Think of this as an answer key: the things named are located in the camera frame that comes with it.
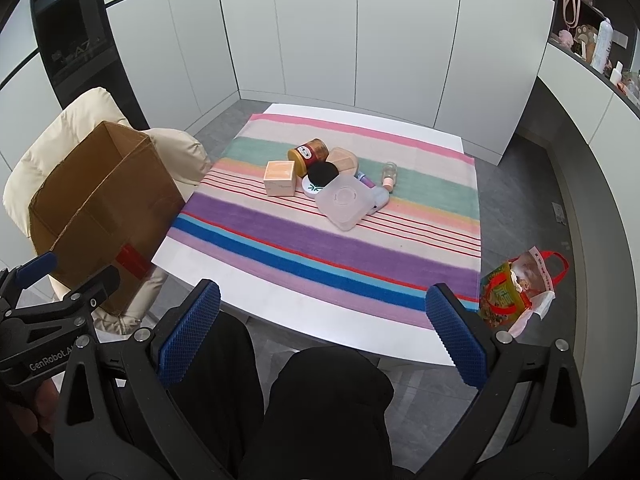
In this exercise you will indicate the black glass wall panel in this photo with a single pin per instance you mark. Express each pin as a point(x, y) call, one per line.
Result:
point(80, 35)

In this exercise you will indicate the brown cardboard box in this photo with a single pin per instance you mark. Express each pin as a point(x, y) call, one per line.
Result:
point(100, 210)

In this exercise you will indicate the small white bottle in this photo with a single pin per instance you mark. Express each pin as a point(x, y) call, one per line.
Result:
point(616, 74)

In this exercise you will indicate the tall white lotion bottle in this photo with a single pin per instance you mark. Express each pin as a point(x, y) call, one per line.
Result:
point(602, 45)

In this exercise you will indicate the white round jar green leaf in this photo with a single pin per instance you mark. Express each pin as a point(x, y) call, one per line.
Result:
point(312, 190)

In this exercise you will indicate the striped colourful cloth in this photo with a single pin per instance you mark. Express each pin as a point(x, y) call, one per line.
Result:
point(300, 250)

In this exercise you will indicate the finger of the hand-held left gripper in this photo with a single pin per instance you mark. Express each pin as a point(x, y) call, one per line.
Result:
point(92, 287)
point(37, 264)

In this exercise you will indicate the cream padded chair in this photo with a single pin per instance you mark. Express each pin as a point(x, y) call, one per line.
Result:
point(60, 130)

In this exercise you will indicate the person's right leg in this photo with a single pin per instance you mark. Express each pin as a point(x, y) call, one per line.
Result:
point(325, 410)

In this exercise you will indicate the black round powder puff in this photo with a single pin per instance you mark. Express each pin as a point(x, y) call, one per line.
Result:
point(322, 174)

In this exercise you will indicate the person's left hand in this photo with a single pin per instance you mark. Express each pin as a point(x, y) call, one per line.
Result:
point(42, 405)

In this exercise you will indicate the small pink plush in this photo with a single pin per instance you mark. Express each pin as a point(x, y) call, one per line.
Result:
point(565, 38)

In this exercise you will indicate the small lipstick tube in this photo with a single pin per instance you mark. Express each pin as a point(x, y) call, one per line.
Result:
point(389, 177)

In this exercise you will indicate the dark wall shelf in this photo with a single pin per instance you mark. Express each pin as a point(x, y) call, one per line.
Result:
point(627, 10)

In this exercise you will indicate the beige hexagonal compact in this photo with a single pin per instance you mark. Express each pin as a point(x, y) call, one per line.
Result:
point(342, 160)

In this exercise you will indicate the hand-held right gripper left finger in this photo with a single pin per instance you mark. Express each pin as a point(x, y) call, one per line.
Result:
point(192, 325)

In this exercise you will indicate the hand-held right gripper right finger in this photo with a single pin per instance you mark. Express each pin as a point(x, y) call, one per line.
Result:
point(457, 335)

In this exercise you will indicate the small purple tube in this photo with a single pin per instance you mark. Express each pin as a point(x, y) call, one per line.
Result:
point(364, 178)

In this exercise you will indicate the amber jar with yellow lid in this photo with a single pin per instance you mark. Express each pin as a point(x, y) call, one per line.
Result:
point(312, 152)

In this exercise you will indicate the white wall socket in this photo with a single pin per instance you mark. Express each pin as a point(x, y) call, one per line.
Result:
point(558, 212)

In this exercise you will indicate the brown paw plush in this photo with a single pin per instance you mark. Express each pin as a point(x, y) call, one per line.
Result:
point(585, 37)

